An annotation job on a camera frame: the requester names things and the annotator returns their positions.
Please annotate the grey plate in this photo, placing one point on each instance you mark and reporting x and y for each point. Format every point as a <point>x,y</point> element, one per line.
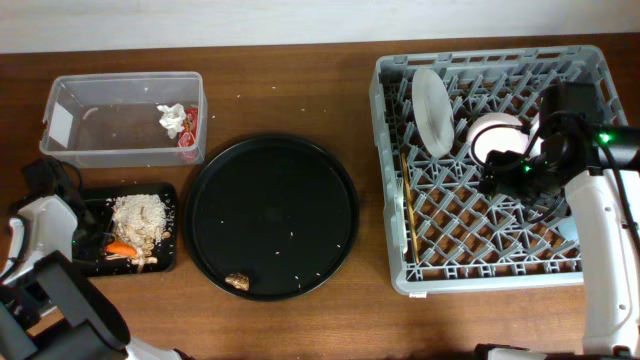
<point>432,112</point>

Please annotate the black round tray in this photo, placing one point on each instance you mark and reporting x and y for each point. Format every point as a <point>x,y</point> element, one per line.
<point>277,208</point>

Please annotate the black rectangular tray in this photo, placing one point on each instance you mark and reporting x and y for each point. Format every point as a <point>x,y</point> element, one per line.
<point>100,202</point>

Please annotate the clear plastic waste bin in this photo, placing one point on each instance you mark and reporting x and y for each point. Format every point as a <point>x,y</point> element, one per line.
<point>111,120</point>

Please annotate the brown food scrap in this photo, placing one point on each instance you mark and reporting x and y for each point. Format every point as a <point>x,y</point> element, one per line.
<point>238,281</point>

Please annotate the red snack wrapper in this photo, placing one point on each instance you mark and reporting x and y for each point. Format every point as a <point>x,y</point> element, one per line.
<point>187,137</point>

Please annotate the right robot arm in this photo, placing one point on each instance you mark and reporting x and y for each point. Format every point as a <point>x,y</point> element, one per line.
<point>593,167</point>

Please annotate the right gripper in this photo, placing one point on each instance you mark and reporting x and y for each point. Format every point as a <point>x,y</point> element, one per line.
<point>499,177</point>

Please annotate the white tissue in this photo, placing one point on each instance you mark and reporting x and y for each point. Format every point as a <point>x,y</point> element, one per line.
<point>172,119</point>

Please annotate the white plastic fork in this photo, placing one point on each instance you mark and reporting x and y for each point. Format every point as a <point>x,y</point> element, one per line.
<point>401,226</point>

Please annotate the blue plastic cup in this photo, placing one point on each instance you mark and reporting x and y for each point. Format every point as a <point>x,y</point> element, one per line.
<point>567,228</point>

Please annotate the grey dishwasher rack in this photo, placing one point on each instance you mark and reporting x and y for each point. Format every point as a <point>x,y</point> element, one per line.
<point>469,242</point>

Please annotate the pile of rice and shells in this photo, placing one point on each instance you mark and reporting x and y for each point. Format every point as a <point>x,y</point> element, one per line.
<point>140,220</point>

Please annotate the small white bowl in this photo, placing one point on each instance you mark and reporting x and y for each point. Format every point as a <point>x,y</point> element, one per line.
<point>535,142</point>

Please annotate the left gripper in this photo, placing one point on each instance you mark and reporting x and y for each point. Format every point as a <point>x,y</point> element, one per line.
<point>94,249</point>

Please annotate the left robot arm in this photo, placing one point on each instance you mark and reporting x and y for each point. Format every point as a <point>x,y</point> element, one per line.
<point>49,308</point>

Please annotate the orange carrot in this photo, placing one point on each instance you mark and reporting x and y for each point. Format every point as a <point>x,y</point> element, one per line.
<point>121,249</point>

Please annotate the wooden chopstick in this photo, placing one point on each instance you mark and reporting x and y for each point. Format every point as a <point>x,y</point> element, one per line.
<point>410,209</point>

